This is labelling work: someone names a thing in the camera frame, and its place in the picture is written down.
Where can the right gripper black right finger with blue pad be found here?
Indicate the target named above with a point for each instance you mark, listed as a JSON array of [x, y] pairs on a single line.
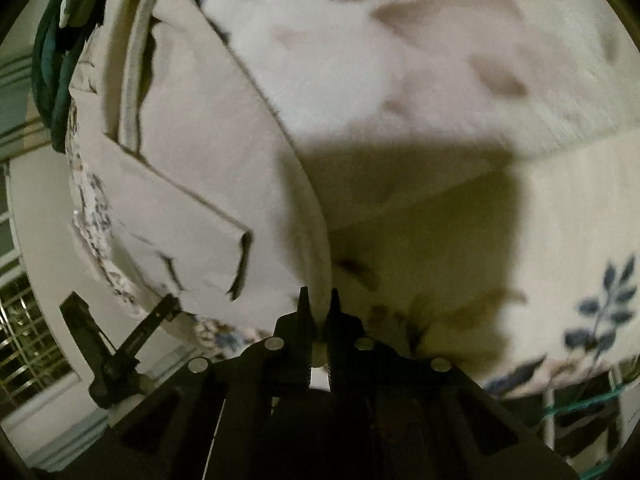
[[363, 397]]

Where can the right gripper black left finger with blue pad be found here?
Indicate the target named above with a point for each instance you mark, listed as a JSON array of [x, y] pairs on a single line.
[[269, 410]]

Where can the dark green folded blanket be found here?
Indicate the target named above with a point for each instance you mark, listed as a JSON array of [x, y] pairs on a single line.
[[61, 36]]

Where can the beige long sleeve shirt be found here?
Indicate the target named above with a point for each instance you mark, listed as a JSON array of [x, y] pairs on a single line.
[[205, 190]]

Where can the teal plastic basket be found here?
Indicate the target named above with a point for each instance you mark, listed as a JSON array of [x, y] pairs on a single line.
[[589, 424]]

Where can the green grey curtain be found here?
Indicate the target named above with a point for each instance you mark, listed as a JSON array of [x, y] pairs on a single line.
[[22, 128]]

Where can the window metal grille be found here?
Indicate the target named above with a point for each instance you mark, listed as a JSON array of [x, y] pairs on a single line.
[[30, 359]]

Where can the floral bed sheet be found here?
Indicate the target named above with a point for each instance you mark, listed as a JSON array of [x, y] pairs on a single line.
[[477, 166]]

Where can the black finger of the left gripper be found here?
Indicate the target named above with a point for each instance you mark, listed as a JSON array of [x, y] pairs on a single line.
[[167, 309]]

